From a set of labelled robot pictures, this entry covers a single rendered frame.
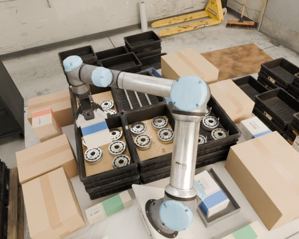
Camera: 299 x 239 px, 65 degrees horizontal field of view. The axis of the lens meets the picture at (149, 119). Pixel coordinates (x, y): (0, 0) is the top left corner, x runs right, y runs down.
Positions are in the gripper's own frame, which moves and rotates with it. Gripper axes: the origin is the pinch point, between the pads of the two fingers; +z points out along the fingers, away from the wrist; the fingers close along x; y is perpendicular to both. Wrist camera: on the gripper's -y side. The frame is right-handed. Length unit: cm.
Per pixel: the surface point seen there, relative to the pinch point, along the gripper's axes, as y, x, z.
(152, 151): -7.9, -26.9, 27.9
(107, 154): 1.1, -1.9, 27.8
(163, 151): -11.0, -32.8, 27.9
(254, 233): -66, -54, 35
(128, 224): -37, -1, 41
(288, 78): 54, -205, 73
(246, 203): -51, -63, 41
